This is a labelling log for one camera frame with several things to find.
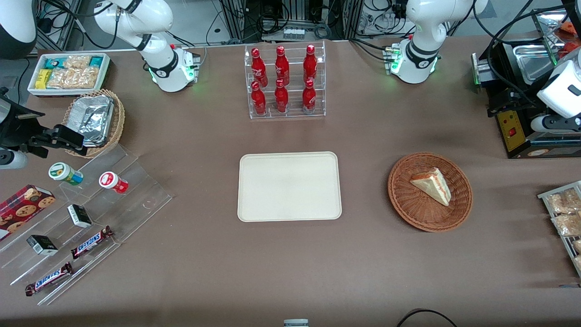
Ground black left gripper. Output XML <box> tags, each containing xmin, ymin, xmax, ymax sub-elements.
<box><xmin>488</xmin><ymin>91</ymin><xmax>541</xmax><ymax>118</ymax></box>

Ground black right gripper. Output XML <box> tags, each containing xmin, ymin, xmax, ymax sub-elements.
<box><xmin>0</xmin><ymin>93</ymin><xmax>88</xmax><ymax>156</ymax></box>

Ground triangular sandwich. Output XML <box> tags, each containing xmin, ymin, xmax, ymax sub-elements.
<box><xmin>410</xmin><ymin>168</ymin><xmax>452</xmax><ymax>207</ymax></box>

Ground tan wicker basket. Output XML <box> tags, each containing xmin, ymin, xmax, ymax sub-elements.
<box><xmin>63</xmin><ymin>89</ymin><xmax>126</xmax><ymax>159</ymax></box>

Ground brown round wicker basket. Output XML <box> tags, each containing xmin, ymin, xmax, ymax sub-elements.
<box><xmin>388</xmin><ymin>152</ymin><xmax>473</xmax><ymax>233</ymax></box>

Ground cream plastic tray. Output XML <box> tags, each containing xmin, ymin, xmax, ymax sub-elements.
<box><xmin>237</xmin><ymin>152</ymin><xmax>342</xmax><ymax>223</ymax></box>

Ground stacked aluminium foil containers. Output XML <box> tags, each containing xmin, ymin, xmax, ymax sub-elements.
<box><xmin>69</xmin><ymin>95</ymin><xmax>115</xmax><ymax>147</ymax></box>

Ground black food warmer machine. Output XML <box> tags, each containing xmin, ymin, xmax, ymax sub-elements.
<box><xmin>472</xmin><ymin>7</ymin><xmax>581</xmax><ymax>159</ymax></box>

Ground green lid snack cup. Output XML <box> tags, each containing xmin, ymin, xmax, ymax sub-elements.
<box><xmin>49</xmin><ymin>162</ymin><xmax>84</xmax><ymax>186</ymax></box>

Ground steel food pan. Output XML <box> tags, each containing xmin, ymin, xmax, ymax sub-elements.
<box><xmin>513</xmin><ymin>45</ymin><xmax>558</xmax><ymax>83</ymax></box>

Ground red lid snack cup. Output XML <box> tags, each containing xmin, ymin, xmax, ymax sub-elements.
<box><xmin>99</xmin><ymin>171</ymin><xmax>129</xmax><ymax>194</ymax></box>

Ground clear bag of crackers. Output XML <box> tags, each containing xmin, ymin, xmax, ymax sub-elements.
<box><xmin>46</xmin><ymin>55</ymin><xmax>99</xmax><ymax>89</ymax></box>

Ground white plastic snack bin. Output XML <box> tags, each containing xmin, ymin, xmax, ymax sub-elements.
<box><xmin>27</xmin><ymin>52</ymin><xmax>111</xmax><ymax>97</ymax></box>

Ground small black carton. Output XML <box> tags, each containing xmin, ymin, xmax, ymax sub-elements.
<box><xmin>26</xmin><ymin>234</ymin><xmax>59</xmax><ymax>256</ymax></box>
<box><xmin>67</xmin><ymin>204</ymin><xmax>93</xmax><ymax>228</ymax></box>

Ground clear acrylic step display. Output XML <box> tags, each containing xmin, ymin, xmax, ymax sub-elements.
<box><xmin>0</xmin><ymin>144</ymin><xmax>173</xmax><ymax>306</ymax></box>

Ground red tartan cookie box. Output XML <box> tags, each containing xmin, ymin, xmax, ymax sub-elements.
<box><xmin>0</xmin><ymin>184</ymin><xmax>56</xmax><ymax>241</ymax></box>

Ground Snickers chocolate bar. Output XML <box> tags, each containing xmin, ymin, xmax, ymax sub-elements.
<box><xmin>70</xmin><ymin>226</ymin><xmax>114</xmax><ymax>259</ymax></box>
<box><xmin>25</xmin><ymin>262</ymin><xmax>73</xmax><ymax>297</ymax></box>

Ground clear bag of snacks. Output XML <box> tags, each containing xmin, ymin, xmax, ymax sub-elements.
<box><xmin>551</xmin><ymin>213</ymin><xmax>581</xmax><ymax>237</ymax></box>
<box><xmin>546</xmin><ymin>188</ymin><xmax>581</xmax><ymax>215</ymax></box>

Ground red soda bottle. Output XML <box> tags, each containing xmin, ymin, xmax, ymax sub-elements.
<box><xmin>274</xmin><ymin>79</ymin><xmax>289</xmax><ymax>113</ymax></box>
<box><xmin>275</xmin><ymin>45</ymin><xmax>290</xmax><ymax>86</ymax></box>
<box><xmin>303</xmin><ymin>44</ymin><xmax>318</xmax><ymax>84</ymax></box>
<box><xmin>251</xmin><ymin>81</ymin><xmax>267</xmax><ymax>115</ymax></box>
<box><xmin>302</xmin><ymin>78</ymin><xmax>317</xmax><ymax>113</ymax></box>
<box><xmin>251</xmin><ymin>48</ymin><xmax>268</xmax><ymax>88</ymax></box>

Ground clear acrylic bottle rack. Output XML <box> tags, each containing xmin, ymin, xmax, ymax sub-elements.
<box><xmin>244</xmin><ymin>40</ymin><xmax>326</xmax><ymax>119</ymax></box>

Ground black floor cable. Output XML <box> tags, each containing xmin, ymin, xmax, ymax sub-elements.
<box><xmin>396</xmin><ymin>309</ymin><xmax>458</xmax><ymax>327</ymax></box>

